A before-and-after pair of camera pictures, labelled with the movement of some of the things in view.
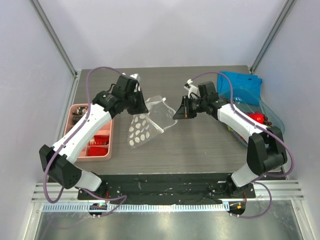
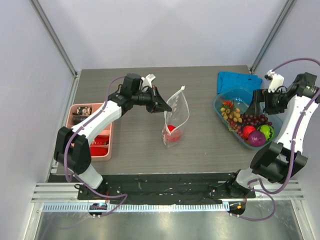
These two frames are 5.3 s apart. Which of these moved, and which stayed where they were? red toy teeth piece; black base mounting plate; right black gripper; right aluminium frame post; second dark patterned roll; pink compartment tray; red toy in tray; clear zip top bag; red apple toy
Moved: red apple toy; right black gripper; clear zip top bag
Stayed: right aluminium frame post; red toy in tray; pink compartment tray; red toy teeth piece; black base mounting plate; second dark patterned roll
